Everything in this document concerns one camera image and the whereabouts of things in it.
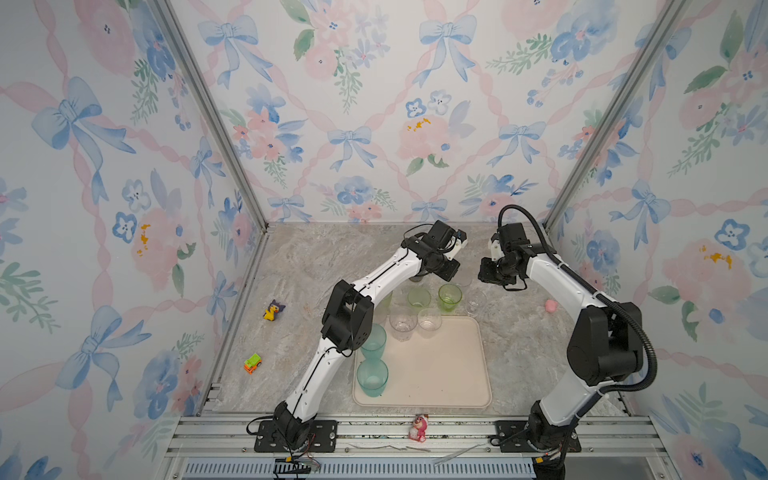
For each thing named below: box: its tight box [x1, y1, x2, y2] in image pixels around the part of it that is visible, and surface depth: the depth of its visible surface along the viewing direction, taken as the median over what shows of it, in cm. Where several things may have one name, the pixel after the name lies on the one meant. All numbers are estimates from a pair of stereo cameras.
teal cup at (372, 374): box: [357, 358, 389, 397], surface depth 82 cm
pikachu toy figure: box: [263, 299, 286, 321], surface depth 95 cm
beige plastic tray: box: [353, 316, 492, 408], surface depth 86 cm
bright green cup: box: [438, 284, 463, 313], surface depth 97 cm
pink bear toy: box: [409, 414, 429, 443], surface depth 75 cm
